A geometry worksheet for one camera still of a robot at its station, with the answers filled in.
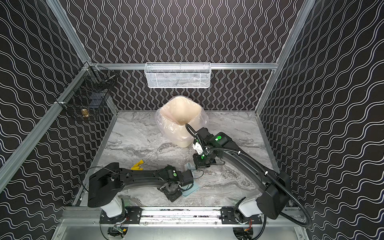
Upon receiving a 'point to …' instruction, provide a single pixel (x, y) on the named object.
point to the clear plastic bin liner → (203, 122)
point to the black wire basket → (91, 96)
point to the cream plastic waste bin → (174, 113)
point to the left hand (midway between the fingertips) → (176, 199)
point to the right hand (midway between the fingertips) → (197, 167)
